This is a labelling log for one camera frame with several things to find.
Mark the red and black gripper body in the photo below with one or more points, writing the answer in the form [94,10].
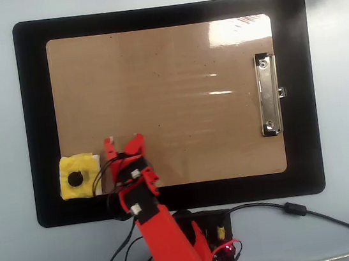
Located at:
[131,170]

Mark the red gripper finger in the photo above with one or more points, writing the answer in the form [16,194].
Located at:
[135,145]
[110,148]

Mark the yellow sponge with black knob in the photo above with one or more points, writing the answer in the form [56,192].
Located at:
[80,162]

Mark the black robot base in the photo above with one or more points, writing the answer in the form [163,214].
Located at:
[218,218]

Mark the red robot arm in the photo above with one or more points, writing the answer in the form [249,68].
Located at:
[165,234]

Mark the brown clipboard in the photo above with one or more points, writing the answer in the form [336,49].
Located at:
[160,74]

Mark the black rectangular desk mat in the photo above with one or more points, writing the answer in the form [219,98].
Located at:
[34,91]

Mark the silver metal clipboard clip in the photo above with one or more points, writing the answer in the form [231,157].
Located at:
[267,92]

